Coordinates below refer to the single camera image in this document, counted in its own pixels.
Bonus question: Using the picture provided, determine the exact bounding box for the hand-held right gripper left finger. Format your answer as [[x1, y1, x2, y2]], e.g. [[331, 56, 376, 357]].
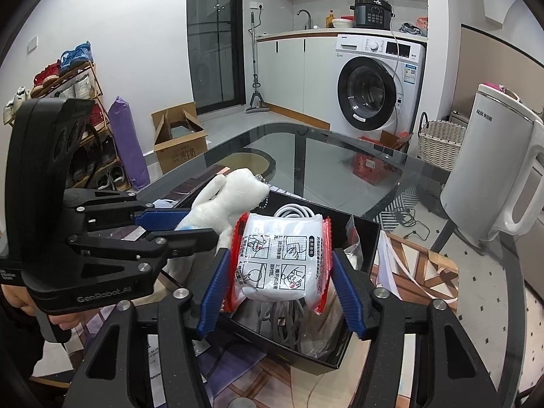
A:
[[64, 249, 233, 408]]

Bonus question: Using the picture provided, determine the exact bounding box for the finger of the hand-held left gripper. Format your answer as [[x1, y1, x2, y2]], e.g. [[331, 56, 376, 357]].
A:
[[66, 226, 219, 263], [64, 190, 192, 228]]

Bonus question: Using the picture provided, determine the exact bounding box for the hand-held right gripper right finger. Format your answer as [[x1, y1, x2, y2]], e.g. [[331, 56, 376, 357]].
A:
[[330, 251, 503, 408]]

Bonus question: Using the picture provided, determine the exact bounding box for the cream rope bundle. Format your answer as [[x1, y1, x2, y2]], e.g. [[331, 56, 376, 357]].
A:
[[297, 302, 353, 364]]

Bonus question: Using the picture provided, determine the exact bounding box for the white plush toy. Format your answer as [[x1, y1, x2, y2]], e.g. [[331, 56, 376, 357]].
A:
[[164, 168, 270, 281]]

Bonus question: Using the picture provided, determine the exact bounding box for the red and white packet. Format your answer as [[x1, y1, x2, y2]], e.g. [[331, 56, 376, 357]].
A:
[[221, 211, 333, 315]]

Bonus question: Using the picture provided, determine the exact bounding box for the black cardboard box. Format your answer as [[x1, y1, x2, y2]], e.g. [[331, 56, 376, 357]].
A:
[[155, 189, 382, 377]]

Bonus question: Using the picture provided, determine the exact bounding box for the person's left hand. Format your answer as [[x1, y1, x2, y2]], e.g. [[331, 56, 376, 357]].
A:
[[0, 283, 81, 334]]

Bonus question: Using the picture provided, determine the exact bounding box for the flat white paper packet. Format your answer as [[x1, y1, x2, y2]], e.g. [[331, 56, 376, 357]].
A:
[[376, 232, 409, 304]]

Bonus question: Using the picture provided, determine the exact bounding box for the open brown cardboard box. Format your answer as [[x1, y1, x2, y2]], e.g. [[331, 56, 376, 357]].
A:
[[152, 102, 209, 175]]

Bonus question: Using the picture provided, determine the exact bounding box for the printed table mat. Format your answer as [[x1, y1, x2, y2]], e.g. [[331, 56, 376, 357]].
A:
[[64, 166, 464, 408]]

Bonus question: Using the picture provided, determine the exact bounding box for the purple rolled mat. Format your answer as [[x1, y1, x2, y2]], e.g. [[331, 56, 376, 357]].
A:
[[107, 96, 150, 191]]

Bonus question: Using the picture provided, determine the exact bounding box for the red cardboard box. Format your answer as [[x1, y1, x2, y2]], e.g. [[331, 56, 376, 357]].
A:
[[353, 132, 415, 185]]

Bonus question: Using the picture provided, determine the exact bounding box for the wooden shoe rack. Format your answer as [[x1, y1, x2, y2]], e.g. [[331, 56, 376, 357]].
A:
[[4, 62, 122, 192]]

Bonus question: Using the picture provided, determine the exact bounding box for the grey mop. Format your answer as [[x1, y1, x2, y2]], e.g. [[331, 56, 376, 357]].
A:
[[245, 12, 270, 114]]

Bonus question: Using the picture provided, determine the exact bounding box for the shoe rack with shoes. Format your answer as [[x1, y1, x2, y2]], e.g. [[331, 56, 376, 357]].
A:
[[3, 41, 128, 192]]

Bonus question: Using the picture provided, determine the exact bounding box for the wicker basket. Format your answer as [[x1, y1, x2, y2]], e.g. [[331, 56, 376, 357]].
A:
[[417, 113, 468, 173]]

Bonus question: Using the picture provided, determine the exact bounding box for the dark glass door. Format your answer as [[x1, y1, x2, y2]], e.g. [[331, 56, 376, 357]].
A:
[[187, 0, 246, 115]]

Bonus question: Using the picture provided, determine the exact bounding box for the white kitchen counter cabinet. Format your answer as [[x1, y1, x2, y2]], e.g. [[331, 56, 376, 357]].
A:
[[256, 29, 428, 115]]

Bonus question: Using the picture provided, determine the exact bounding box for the white electric kettle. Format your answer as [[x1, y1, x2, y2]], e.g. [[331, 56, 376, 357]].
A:
[[440, 83, 544, 243]]

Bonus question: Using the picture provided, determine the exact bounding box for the white washing machine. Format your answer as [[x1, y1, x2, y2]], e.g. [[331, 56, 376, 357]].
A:
[[329, 33, 427, 132]]

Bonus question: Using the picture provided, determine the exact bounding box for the black pressure cooker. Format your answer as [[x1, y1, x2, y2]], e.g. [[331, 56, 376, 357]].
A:
[[350, 0, 396, 30]]

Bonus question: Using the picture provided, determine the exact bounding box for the black floor cable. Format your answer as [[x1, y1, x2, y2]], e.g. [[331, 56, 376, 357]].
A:
[[399, 208, 432, 241]]

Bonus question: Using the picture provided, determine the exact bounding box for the white power cord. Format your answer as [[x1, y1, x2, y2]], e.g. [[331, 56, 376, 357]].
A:
[[390, 13, 404, 133]]

